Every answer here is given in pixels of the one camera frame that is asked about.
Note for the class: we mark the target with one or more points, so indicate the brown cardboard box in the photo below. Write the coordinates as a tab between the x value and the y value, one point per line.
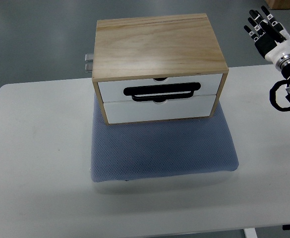
278	4

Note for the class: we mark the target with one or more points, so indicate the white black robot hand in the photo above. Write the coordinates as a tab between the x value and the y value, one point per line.
270	37

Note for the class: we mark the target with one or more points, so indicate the blue mesh cushion mat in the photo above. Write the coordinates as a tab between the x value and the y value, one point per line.
160	149

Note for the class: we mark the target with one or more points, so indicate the white lower drawer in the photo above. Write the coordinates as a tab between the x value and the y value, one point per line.
131	111

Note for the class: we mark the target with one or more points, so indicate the upper grey metal clamp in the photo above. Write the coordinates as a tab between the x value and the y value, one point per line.
89	57

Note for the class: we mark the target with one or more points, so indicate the lower grey metal clamp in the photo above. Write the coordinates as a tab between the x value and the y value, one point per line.
88	67

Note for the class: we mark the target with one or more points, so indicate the wooden drawer cabinet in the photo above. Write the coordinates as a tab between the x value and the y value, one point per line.
156	47

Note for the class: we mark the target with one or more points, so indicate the white drawer black handle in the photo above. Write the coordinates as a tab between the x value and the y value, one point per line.
124	90

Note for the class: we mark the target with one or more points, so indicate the grey metal clamp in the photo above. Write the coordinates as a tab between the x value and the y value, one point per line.
88	67
89	57

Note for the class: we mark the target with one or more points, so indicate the white table leg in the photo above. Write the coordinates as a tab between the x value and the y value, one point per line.
250	233

